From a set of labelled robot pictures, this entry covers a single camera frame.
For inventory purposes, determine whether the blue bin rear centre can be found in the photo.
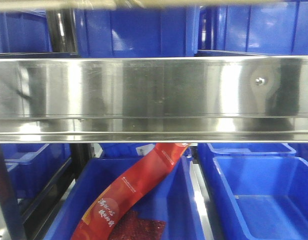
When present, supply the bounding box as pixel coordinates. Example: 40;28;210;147
100;143;155;158

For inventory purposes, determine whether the blue bin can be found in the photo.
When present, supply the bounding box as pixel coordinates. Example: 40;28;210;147
211;156;308;240
0;10;52;53
198;0;308;55
1;143;71;199
45;157;204;240
75;6;199;58
100;143;155;158
197;142;296;158

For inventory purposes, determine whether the blue bin rear right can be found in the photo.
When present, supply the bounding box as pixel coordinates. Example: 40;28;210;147
197;142;296;158

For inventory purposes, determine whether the blue bin lower centre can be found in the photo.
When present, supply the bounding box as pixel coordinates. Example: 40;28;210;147
45;157;204;240

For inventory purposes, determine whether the blue bin upper centre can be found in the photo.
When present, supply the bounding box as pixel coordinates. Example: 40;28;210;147
75;6;199;58

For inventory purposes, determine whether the red snack package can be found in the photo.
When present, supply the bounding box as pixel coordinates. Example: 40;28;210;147
71;143;189;240

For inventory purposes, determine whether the blue bin lower right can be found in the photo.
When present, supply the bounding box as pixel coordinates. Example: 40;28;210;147
211;156;308;240

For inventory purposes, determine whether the blue bin lower left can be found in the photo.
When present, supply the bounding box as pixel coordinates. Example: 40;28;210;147
1;143;71;199

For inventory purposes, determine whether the blue bin upper right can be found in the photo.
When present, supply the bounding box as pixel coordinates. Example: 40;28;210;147
198;0;308;55

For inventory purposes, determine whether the blue bin upper left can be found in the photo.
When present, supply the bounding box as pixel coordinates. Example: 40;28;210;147
0;10;52;53

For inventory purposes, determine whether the stainless steel shelf rail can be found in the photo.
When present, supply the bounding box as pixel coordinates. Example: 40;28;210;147
0;56;308;143

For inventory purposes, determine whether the black shelf upright post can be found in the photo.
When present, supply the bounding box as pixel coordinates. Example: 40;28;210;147
69;143;94;180

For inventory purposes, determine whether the steel rail bolt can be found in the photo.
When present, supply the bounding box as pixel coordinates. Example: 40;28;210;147
255;77;266;86

